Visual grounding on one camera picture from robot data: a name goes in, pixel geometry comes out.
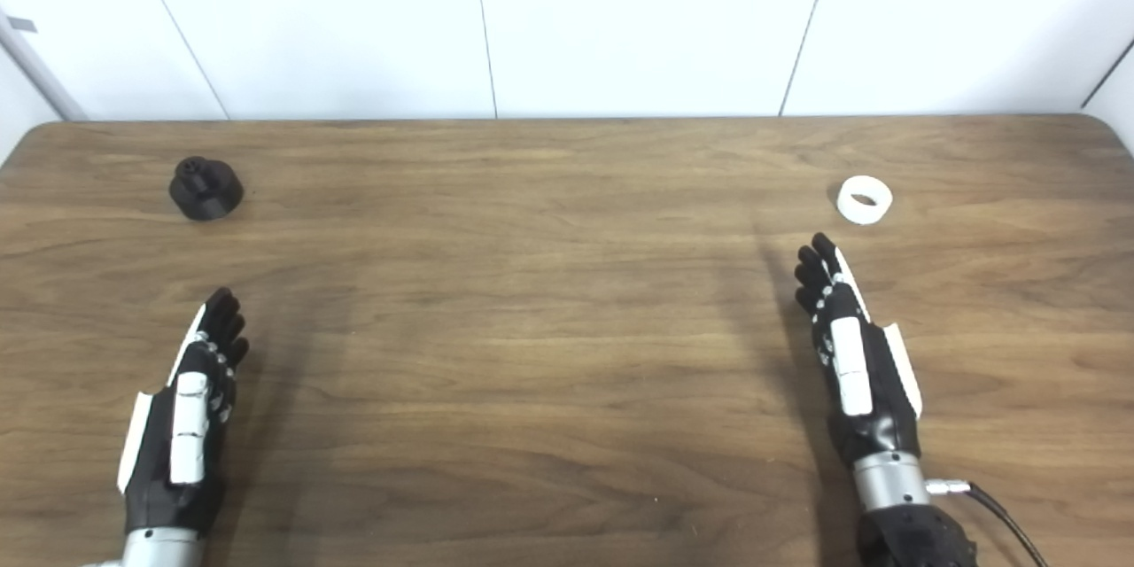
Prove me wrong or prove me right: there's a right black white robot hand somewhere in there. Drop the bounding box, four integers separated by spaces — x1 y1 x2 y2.
795 233 924 467

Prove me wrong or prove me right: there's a grey wall corner post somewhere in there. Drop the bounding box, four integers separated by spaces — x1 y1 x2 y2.
0 7 89 122

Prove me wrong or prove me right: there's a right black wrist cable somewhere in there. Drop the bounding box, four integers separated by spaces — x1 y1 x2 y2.
926 478 1052 567

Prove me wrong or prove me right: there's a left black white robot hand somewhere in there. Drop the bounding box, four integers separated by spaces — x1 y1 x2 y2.
117 286 251 540

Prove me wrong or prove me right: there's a round black plastic part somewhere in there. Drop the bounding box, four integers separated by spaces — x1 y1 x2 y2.
168 156 245 221

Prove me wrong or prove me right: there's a white plastic ring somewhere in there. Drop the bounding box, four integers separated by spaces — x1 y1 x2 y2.
836 175 893 226

